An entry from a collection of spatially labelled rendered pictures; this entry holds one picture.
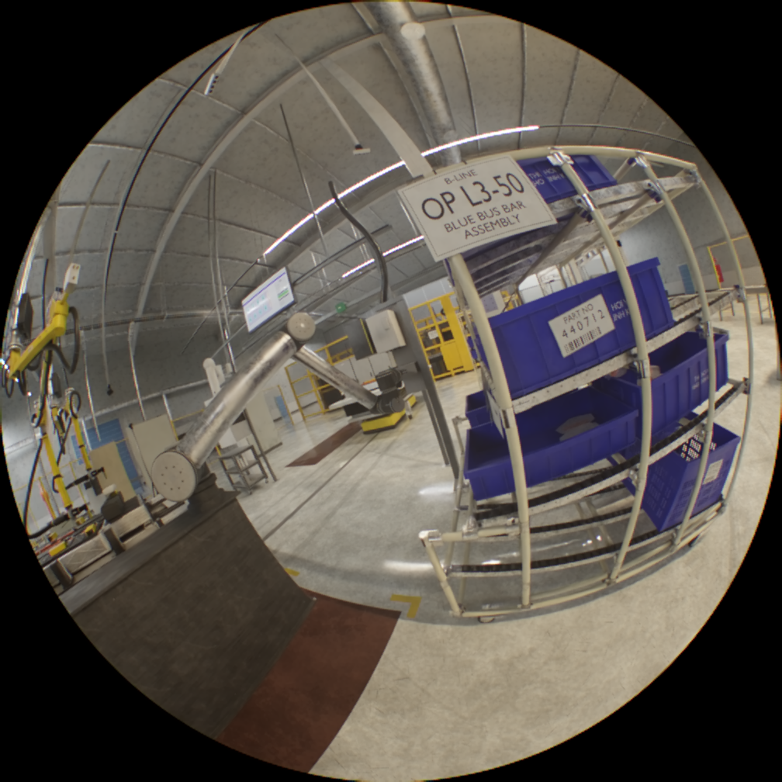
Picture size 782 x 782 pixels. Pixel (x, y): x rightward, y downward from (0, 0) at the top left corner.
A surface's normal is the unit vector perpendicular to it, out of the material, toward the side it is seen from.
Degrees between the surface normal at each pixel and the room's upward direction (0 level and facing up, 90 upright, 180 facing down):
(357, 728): 0
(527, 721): 0
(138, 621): 90
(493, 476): 90
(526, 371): 90
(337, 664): 0
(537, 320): 90
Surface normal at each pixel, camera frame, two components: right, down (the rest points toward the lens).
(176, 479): 0.62, -0.13
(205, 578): 0.90, -0.29
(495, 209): -0.32, 0.22
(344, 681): -0.33, -0.94
